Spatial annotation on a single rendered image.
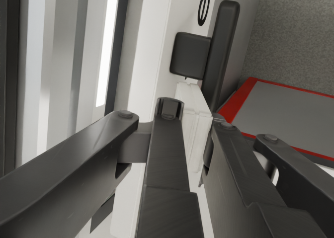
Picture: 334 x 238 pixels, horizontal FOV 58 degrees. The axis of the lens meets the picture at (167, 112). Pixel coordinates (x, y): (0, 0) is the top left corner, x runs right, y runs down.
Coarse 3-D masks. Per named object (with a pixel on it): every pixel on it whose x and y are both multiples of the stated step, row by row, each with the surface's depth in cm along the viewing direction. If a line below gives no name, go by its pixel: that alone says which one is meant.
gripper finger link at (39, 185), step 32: (96, 128) 11; (128, 128) 11; (32, 160) 8; (64, 160) 8; (96, 160) 9; (0, 192) 6; (32, 192) 7; (64, 192) 7; (96, 192) 10; (0, 224) 6; (32, 224) 6; (64, 224) 8
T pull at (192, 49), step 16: (224, 0) 18; (224, 16) 18; (224, 32) 18; (176, 48) 20; (192, 48) 19; (208, 48) 19; (224, 48) 18; (176, 64) 20; (192, 64) 19; (208, 64) 19; (224, 64) 19; (208, 80) 19; (208, 96) 19
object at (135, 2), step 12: (132, 0) 28; (132, 12) 28; (132, 24) 28; (132, 36) 29; (132, 48) 29; (120, 60) 29; (132, 60) 29; (120, 72) 30; (132, 72) 29; (120, 84) 30; (120, 96) 30; (120, 108) 31
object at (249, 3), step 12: (216, 0) 41; (240, 0) 60; (252, 0) 78; (216, 12) 43; (240, 12) 64; (252, 12) 85; (240, 24) 68; (252, 24) 93; (240, 36) 74; (240, 48) 80; (228, 60) 66; (240, 60) 88; (228, 72) 71; (240, 72) 97; (228, 84) 77; (228, 96) 84
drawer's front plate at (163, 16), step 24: (144, 0) 18; (168, 0) 17; (192, 0) 21; (144, 24) 18; (168, 24) 18; (192, 24) 22; (144, 48) 18; (168, 48) 19; (144, 72) 19; (168, 72) 20; (144, 96) 19; (168, 96) 22; (144, 120) 20; (144, 168) 21; (120, 192) 22; (120, 216) 22
